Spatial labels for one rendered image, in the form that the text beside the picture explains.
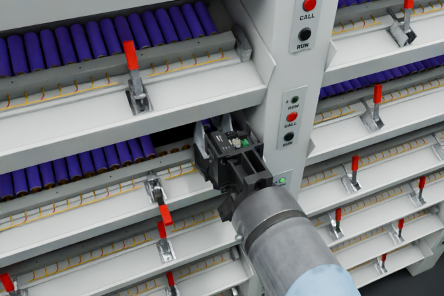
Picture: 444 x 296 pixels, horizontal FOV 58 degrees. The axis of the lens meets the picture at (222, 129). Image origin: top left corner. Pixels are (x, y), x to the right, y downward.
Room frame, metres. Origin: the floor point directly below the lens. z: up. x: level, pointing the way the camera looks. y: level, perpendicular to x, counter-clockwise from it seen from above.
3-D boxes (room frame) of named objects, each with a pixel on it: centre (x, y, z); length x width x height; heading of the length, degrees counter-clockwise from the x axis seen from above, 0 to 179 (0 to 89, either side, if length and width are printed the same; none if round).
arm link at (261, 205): (0.31, -0.06, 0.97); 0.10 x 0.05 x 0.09; 113
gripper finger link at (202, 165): (0.43, 0.02, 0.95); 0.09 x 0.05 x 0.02; 27
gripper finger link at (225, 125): (0.49, -0.01, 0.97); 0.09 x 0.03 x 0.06; 19
